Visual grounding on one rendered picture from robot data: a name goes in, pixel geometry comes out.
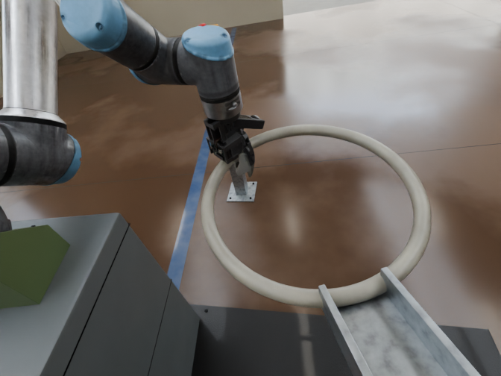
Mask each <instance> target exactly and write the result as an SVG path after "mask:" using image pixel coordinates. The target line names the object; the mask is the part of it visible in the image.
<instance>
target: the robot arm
mask: <svg viewBox="0 0 501 376"><path fill-rule="evenodd" d="M57 5H59V6H60V16H61V18H62V22H63V25H64V27H65V29H66V30H67V31H68V32H69V34H70V35H71V36H72V37H74V38H75V39H76V40H77V41H78V42H80V43H81V44H82V45H84V46H86V47H87V48H89V49H91V50H93V51H98V52H99V53H101V54H103V55H105V56H107V57H109V58H110V59H112V60H114V61H116V62H118V63H120V64H121V65H123V66H126V67H127V68H129V70H130V72H131V74H132V75H133V76H134V77H135V78H136V79H137V80H138V81H140V82H142V83H144V84H150V85H161V84H169V85H195V86H196V87H197V89H198V94H199V96H200V99H201V103H202V105H203V108H204V112H205V115H206V116H207V118H206V119H204V124H205V127H206V130H207V133H208V137H206V139H207V143H208V146H209V149H210V152H211V153H214V155H215V156H217V157H218V158H220V161H221V160H223V161H224V162H226V163H227V164H229V163H231V162H232V161H234V160H235V159H237V158H238V160H237V161H236V162H235V163H234V166H235V167H236V168H237V167H238V168H237V169H236V175H238V176H240V175H243V174H244V173H246V172H247V173H248V176H249V177H251V176H252V174H253V169H254V164H255V154H254V150H253V147H252V145H251V142H250V140H249V138H248V135H247V134H246V133H245V131H244V128H250V129H263V127H264V124H265V120H263V119H260V118H259V117H258V116H256V115H252V116H249V115H241V114H240V111H241V110H242V108H243V104H242V97H241V92H240V88H239V80H238V75H237V71H236V64H235V59H234V49H233V46H232V43H231V40H230V35H229V34H228V32H227V31H226V30H225V29H223V28H222V27H219V26H215V25H205V26H197V27H194V28H190V29H189V30H187V31H185V32H184V33H183V36H182V37H165V36H163V35H162V34H161V33H160V32H159V31H158V30H157V29H156V28H154V27H153V26H152V25H151V24H150V23H148V22H147V21H146V20H144V19H143V18H142V17H141V16H140V15H139V14H138V13H137V12H135V11H134V10H133V9H132V8H131V7H129V6H128V5H127V4H126V3H125V2H124V1H123V0H1V6H2V53H3V100H4V106H3V108H2V109H1V110H0V187H10V186H41V185H42V186H49V185H52V184H62V183H65V182H67V181H68V180H70V179H71V178H73V177H74V175H75V174H76V173H77V171H78V169H79V167H80V164H81V162H80V158H81V147H80V145H79V143H78V141H77V140H76V139H74V138H73V137H72V136H71V135H69V134H67V128H66V123H65V122H64V121H63V120H62V119H61V118H60V117H59V116H58V66H57ZM209 141H210V144H211V147H210V144H209ZM211 148H212V149H211ZM243 149H244V150H243ZM242 150H243V152H244V153H243V152H242Z"/></svg>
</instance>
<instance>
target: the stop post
mask: <svg viewBox="0 0 501 376"><path fill-rule="evenodd" d="M237 168H238V167H237ZM237 168H236V167H235V166H234V164H233V165H232V166H231V167H230V174H231V178H232V180H233V182H232V183H231V186H230V191H229V194H228V197H227V202H254V198H255V193H256V185H257V182H247V180H246V176H245V173H244V174H243V175H240V176H238V175H236V169H237Z"/></svg>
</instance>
